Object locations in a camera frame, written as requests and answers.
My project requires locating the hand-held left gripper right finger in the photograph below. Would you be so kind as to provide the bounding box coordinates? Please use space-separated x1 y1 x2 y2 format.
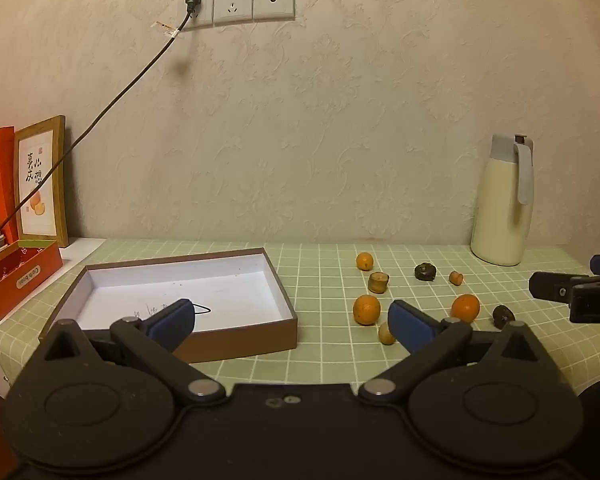
357 300 554 407

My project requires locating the cream thermos jug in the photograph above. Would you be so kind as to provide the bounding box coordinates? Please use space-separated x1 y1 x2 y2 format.
470 133 536 267

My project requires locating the open red cardboard box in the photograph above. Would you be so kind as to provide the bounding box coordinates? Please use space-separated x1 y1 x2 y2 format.
0 239 63 322

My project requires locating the shallow brown cardboard box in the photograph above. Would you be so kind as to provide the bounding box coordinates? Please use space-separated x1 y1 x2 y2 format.
38 246 299 365

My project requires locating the green checked tablecloth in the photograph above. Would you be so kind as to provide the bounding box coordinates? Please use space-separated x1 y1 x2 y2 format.
0 239 600 411

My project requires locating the white wall socket panel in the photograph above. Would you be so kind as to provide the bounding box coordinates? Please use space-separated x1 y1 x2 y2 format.
185 0 296 29

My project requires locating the black power cable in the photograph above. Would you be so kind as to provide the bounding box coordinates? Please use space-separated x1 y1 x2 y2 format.
0 0 202 258

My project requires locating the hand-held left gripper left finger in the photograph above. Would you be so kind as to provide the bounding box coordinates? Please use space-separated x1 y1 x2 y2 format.
39 298 227 407

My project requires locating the wooden framed picture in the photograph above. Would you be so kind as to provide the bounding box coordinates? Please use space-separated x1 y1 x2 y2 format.
14 115 70 249

